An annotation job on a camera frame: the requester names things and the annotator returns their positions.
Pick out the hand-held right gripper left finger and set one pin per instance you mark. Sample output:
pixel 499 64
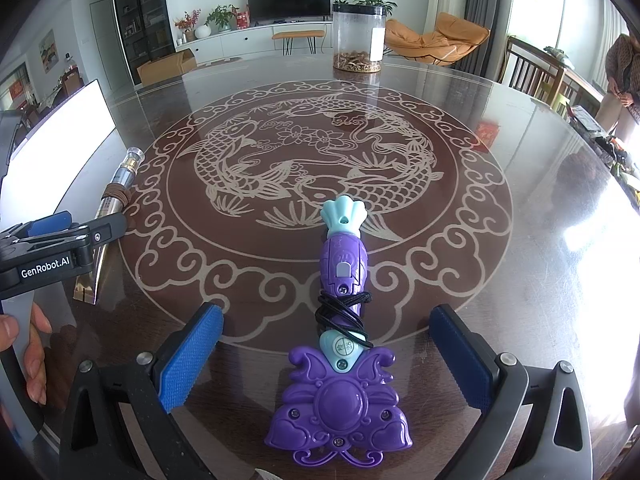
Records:
pixel 192 355

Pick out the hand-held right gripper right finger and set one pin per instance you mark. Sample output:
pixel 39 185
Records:
pixel 460 355

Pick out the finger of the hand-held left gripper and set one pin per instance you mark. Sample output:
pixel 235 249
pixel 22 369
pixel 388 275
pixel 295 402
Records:
pixel 47 224
pixel 100 232

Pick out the clear tube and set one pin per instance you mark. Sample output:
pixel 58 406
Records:
pixel 120 185

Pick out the white storage box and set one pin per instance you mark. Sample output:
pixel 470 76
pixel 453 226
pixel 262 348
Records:
pixel 55 150

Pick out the purple toy wand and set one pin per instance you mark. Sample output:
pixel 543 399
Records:
pixel 340 405

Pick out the person's left hand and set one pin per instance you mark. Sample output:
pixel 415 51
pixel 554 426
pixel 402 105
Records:
pixel 39 360

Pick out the group of wooden dining chairs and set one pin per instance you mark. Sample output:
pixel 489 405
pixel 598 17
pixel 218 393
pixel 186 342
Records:
pixel 50 95

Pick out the brown cardboard box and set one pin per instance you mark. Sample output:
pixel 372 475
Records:
pixel 165 67

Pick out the dark glass display cabinet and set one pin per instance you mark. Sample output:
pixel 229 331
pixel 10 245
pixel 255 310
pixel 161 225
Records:
pixel 140 15

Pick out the round white vase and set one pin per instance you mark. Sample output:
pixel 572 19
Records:
pixel 201 32

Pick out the red flowers in vase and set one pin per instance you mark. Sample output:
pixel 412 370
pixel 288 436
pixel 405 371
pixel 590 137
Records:
pixel 186 25

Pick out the white television cabinet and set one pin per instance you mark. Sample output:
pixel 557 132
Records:
pixel 250 40

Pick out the leafy potted plant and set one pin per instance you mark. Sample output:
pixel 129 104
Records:
pixel 221 17

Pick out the row of small desk clutter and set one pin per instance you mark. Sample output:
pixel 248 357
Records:
pixel 617 160

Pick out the red gift box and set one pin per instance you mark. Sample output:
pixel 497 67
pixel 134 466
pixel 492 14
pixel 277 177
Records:
pixel 242 17

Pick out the wooden bench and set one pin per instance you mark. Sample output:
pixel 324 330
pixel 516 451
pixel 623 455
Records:
pixel 297 35

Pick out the wooden chair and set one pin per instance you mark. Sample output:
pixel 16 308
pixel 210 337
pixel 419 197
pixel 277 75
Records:
pixel 530 72

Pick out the black television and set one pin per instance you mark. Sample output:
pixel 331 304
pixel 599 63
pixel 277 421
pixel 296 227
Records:
pixel 289 1

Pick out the orange lounge chair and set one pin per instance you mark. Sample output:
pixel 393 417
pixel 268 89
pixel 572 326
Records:
pixel 435 40

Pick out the clear plastic jar black lid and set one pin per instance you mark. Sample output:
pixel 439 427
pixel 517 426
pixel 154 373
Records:
pixel 357 35

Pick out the grey curtain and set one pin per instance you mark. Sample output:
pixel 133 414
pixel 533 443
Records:
pixel 487 15

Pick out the large green potted plant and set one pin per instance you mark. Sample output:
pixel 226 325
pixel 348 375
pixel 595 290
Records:
pixel 372 0

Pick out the wall painting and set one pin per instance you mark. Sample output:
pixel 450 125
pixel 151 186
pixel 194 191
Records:
pixel 47 50

